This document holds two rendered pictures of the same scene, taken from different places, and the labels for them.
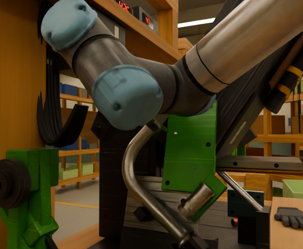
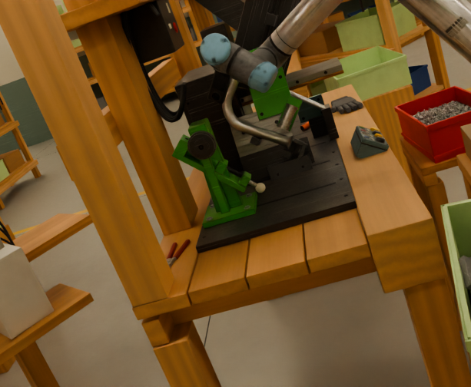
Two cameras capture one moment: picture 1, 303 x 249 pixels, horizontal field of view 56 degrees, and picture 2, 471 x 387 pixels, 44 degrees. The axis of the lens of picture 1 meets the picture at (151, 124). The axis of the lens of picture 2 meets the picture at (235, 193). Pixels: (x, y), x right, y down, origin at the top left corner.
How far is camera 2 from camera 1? 1.18 m
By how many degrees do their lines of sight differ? 24
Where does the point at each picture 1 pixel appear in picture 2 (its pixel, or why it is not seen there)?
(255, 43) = (309, 29)
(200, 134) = not seen: hidden behind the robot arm
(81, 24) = (229, 49)
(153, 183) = (250, 118)
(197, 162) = (277, 92)
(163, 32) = not seen: outside the picture
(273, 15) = (314, 17)
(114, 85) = (262, 75)
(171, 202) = (268, 126)
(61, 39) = (221, 60)
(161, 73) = (269, 57)
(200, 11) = not seen: outside the picture
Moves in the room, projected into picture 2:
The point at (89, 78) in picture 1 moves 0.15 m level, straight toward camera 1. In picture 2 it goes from (243, 74) to (279, 71)
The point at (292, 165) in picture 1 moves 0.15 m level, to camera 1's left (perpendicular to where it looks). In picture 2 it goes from (335, 68) to (294, 85)
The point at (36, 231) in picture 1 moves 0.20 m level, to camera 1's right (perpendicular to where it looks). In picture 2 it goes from (223, 164) to (288, 136)
